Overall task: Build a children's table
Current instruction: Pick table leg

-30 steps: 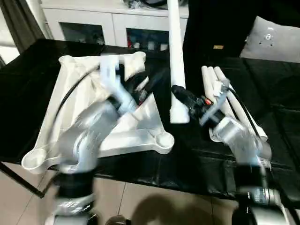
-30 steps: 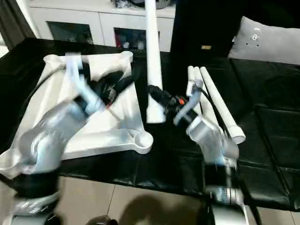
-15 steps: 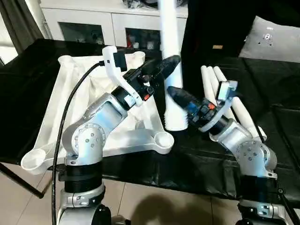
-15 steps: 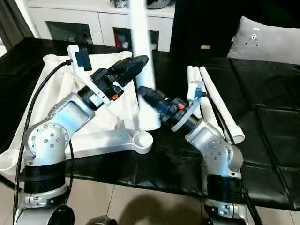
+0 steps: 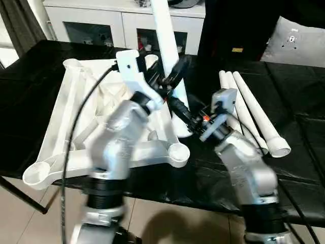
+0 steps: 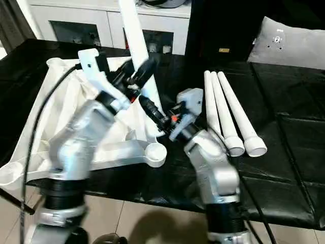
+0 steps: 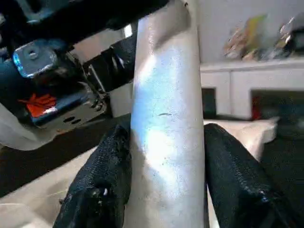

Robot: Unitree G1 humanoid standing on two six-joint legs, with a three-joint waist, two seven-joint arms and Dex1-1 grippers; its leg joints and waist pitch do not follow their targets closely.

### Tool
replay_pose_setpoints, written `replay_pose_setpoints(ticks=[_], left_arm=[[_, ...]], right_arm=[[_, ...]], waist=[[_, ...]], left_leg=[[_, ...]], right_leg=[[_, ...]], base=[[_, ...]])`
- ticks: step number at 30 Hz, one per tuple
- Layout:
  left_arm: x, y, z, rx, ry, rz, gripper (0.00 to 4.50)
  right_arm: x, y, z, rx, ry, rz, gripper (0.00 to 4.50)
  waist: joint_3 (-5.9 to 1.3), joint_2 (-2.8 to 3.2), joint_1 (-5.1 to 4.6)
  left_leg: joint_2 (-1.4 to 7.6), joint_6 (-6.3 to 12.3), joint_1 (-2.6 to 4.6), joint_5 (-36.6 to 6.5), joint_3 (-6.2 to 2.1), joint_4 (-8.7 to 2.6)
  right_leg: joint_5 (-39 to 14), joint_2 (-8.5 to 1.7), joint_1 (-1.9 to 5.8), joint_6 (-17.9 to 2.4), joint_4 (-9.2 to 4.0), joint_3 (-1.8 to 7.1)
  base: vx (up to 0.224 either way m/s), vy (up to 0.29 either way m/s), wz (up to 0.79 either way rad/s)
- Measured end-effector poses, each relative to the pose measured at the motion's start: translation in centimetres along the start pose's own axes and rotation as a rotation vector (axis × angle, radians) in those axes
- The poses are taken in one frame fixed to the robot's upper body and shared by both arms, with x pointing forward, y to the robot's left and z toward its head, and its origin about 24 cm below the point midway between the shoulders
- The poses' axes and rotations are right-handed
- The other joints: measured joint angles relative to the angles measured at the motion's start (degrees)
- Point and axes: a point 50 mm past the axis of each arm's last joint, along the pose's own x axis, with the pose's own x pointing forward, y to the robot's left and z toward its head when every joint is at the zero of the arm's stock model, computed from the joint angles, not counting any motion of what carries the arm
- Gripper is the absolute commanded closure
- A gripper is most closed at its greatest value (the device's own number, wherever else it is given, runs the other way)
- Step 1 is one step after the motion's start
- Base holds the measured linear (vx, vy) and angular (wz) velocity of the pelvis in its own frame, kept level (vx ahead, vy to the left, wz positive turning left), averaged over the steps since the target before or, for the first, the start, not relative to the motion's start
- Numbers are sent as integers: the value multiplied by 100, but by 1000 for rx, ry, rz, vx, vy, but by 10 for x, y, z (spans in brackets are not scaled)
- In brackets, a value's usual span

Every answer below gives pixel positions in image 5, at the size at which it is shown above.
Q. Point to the white plastic table leg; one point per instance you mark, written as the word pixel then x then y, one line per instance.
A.
pixel 254 106
pixel 167 38
pixel 223 78
pixel 231 81

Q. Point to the white plastic table top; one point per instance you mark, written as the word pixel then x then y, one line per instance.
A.
pixel 68 89

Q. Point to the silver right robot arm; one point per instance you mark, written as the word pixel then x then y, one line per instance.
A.
pixel 248 172

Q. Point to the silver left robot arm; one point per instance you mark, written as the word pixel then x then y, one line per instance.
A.
pixel 119 152

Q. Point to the black furniture with yellow label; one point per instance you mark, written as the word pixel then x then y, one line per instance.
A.
pixel 228 25

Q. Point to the white glass-door cabinet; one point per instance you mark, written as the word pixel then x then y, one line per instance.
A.
pixel 101 23

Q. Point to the grey cushion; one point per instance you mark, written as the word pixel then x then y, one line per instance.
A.
pixel 297 43

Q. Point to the black work mat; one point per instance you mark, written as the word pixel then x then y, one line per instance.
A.
pixel 25 101

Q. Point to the grey pleated curtain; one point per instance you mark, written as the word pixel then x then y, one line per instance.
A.
pixel 20 25

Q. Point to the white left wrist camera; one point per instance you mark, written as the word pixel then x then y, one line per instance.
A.
pixel 129 68

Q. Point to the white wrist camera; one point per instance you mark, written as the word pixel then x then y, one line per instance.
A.
pixel 129 68
pixel 224 97

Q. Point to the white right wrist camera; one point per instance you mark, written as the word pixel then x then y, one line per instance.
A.
pixel 224 97

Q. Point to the black metal frame bar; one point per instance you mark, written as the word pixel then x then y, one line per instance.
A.
pixel 25 195

